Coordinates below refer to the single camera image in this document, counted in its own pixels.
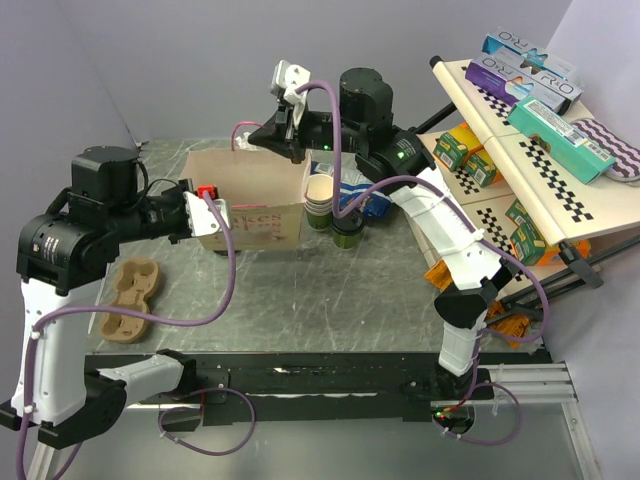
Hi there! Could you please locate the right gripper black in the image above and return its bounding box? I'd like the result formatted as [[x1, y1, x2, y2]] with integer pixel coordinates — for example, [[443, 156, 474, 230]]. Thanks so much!
[[247, 100, 365, 165]]

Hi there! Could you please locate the pink paper gift bag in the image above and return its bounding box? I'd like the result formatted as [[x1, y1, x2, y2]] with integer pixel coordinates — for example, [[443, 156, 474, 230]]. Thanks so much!
[[180, 146, 311, 251]]

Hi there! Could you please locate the black plastic cup lid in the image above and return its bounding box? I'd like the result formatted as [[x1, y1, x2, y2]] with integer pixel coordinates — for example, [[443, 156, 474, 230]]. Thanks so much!
[[332, 210, 365, 236]]

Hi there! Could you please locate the green paper cup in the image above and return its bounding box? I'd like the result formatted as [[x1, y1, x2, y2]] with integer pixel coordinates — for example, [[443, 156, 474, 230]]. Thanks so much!
[[332, 231, 363, 250]]

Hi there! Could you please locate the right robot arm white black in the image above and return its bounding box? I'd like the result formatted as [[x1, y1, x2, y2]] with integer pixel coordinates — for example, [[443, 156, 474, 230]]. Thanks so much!
[[248, 60, 514, 399]]

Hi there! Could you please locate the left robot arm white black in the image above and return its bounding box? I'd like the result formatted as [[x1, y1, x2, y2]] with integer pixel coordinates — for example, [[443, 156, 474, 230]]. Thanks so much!
[[1, 146, 198, 449]]

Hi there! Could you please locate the cardboard cup carrier tray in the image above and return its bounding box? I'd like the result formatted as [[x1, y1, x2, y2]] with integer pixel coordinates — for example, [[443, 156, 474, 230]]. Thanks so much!
[[99, 257, 161, 344]]

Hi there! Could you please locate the stack of green paper cups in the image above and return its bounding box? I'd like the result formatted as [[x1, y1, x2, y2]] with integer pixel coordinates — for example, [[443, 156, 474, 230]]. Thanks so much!
[[304, 174, 333, 231]]

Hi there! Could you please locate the blue chips bag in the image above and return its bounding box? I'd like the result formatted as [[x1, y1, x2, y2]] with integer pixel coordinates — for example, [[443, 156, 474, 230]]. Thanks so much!
[[311, 160, 396, 219]]

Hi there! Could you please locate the green yellow box upper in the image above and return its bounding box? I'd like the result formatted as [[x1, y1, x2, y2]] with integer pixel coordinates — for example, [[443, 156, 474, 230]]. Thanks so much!
[[433, 123, 483, 172]]

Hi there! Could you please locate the green yellow box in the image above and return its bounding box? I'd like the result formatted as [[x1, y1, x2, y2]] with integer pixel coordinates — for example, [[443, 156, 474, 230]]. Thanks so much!
[[464, 149, 503, 188], [433, 123, 483, 172]]

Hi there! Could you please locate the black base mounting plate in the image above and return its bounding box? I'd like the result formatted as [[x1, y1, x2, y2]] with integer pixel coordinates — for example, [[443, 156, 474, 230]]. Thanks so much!
[[134, 351, 496, 427]]

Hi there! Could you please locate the blue toothpaste box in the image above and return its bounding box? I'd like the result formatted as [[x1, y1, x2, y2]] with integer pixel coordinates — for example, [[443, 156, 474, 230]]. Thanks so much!
[[482, 28, 580, 81]]

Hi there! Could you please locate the purple toothpaste box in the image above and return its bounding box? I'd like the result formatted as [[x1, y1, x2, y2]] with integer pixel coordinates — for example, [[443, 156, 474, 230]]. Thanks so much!
[[465, 53, 583, 115]]

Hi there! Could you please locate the beige tiered shelf rack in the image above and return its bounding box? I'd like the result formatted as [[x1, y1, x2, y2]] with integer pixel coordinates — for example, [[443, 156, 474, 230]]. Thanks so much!
[[421, 56, 639, 266]]

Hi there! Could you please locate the green box lower shelf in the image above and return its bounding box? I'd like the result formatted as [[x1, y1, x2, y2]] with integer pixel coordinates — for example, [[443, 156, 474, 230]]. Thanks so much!
[[506, 199, 547, 266]]

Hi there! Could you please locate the orange chips bag lower shelf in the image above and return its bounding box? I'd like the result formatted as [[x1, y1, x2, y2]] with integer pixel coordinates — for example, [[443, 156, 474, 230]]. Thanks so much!
[[536, 239, 591, 266]]

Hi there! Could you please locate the orange snack packet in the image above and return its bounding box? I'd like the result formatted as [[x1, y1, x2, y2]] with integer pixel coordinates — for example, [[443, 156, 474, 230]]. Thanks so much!
[[424, 259, 531, 338]]

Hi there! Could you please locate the teal box with barcode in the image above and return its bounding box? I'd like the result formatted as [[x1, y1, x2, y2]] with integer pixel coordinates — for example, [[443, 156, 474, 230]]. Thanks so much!
[[508, 98, 615, 184]]

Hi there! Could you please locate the purple wavy striped pouch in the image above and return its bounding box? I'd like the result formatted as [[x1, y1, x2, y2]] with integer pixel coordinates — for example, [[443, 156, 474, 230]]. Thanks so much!
[[572, 118, 639, 187]]

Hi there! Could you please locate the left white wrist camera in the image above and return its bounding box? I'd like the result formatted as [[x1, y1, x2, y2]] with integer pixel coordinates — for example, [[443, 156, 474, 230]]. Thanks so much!
[[183, 191, 233, 238]]

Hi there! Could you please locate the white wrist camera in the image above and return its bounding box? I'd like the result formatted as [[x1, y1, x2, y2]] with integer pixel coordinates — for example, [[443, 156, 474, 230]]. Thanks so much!
[[270, 60, 311, 128], [183, 191, 233, 238]]

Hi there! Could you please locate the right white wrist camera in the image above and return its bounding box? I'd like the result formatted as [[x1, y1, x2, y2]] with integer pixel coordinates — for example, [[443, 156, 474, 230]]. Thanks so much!
[[270, 60, 311, 128]]

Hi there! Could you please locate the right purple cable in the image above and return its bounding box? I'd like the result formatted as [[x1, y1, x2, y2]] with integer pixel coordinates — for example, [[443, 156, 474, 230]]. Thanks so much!
[[294, 80, 552, 446]]

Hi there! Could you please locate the purple cable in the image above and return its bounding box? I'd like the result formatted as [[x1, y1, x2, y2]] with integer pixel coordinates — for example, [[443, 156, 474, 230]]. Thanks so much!
[[14, 192, 256, 480], [294, 80, 552, 446]]

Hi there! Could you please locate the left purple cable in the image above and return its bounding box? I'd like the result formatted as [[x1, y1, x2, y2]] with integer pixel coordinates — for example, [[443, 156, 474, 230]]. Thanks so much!
[[14, 192, 256, 480]]

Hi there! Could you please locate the aluminium rail frame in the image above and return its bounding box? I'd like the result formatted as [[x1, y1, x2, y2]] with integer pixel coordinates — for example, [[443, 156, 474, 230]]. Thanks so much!
[[28, 365, 600, 479]]

